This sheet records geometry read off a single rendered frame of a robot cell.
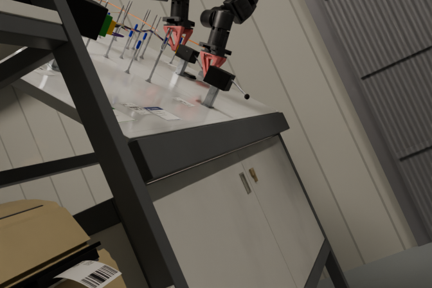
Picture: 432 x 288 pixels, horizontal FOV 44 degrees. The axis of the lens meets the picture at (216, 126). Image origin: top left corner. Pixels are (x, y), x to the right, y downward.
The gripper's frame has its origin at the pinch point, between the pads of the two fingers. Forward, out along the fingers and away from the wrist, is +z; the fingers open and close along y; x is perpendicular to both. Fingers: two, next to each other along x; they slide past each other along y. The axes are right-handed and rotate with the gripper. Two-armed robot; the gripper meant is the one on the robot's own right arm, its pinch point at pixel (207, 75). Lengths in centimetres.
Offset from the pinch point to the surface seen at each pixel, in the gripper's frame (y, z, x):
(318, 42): -131, -31, -19
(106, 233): 78, 26, 37
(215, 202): 46, 23, 38
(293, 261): 8, 40, 46
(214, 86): 25.9, 1.6, 18.5
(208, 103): 24.7, 6.3, 17.5
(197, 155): 57, 13, 37
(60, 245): 96, 22, 45
